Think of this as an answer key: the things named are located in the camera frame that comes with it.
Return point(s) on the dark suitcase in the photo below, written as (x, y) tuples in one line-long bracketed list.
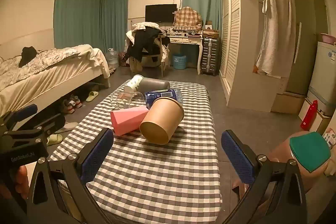
[(210, 56)]

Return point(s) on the yellow slipper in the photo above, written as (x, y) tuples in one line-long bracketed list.
[(54, 140)]

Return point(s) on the small white fridge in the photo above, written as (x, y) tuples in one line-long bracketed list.
[(324, 74)]

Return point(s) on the white desk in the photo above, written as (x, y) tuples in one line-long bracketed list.
[(187, 40)]

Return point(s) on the pink basin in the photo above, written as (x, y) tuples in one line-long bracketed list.
[(328, 39)]

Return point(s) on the black cloth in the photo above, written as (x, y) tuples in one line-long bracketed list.
[(27, 55)]

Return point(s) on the green pad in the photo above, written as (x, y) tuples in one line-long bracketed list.
[(309, 153)]

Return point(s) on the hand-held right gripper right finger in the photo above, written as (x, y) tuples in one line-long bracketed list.
[(237, 158)]

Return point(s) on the white hanging towel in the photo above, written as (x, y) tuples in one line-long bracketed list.
[(275, 35)]

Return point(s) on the white printed cup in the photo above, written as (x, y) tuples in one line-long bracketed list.
[(132, 83)]

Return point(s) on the pink stool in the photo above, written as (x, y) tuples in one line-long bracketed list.
[(281, 150)]

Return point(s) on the large water jug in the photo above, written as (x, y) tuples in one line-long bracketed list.
[(112, 57)]

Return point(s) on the pair of white sneakers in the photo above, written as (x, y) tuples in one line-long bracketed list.
[(71, 104)]

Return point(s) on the wooden chair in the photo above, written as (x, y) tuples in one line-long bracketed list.
[(161, 61)]

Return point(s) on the plaid cloth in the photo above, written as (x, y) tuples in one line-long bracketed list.
[(187, 18)]

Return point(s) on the floral blanket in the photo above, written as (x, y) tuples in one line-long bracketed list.
[(44, 58)]

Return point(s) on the cardboard box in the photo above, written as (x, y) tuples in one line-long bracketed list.
[(288, 104)]

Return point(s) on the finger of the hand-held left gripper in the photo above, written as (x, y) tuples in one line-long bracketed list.
[(51, 123), (26, 110)]

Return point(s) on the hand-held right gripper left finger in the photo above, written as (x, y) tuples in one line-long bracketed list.
[(97, 157)]

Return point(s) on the red bottle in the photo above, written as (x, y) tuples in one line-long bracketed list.
[(309, 116)]

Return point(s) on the brown paper cup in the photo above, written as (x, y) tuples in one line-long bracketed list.
[(162, 116)]

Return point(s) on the bed with cream sheet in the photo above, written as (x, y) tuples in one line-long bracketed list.
[(52, 77)]

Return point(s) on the grey cup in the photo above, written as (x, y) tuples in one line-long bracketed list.
[(155, 84)]

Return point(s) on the white louvred wardrobe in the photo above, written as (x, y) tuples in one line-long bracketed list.
[(236, 43)]

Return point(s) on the clear glass cup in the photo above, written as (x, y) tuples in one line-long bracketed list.
[(123, 101)]

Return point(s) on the grey checkered tablecloth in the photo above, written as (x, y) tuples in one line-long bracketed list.
[(157, 176)]

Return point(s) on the black monitor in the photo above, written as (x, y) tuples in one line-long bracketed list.
[(160, 12)]

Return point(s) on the blue plastic basket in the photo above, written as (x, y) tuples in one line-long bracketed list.
[(179, 61)]

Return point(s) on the pile of clothes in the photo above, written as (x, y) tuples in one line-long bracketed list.
[(144, 40)]

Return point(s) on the pink rectangular box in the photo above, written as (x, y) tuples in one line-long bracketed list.
[(126, 120)]

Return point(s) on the blue snack packet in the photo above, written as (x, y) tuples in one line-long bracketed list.
[(160, 95)]

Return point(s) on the grey door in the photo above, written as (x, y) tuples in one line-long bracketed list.
[(304, 29)]

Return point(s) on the person's left hand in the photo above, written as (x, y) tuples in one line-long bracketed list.
[(22, 182)]

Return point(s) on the green slipper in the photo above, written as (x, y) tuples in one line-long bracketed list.
[(92, 96)]

